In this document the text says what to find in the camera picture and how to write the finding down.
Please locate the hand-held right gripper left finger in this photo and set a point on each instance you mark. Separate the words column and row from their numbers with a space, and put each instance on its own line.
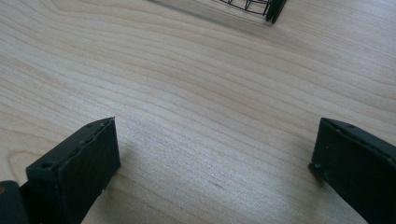
column 81, row 168

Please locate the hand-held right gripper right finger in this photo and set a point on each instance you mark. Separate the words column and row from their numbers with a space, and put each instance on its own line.
column 358, row 168

